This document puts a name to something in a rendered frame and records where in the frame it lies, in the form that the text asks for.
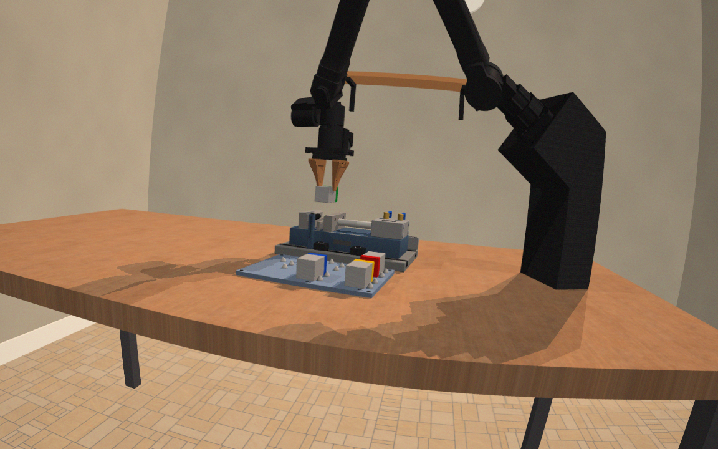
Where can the white block with yellow end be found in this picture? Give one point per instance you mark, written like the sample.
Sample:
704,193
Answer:
359,273

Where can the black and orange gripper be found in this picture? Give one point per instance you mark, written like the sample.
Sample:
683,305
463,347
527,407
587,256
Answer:
329,143

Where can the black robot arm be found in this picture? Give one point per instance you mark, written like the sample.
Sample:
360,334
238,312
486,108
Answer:
486,87

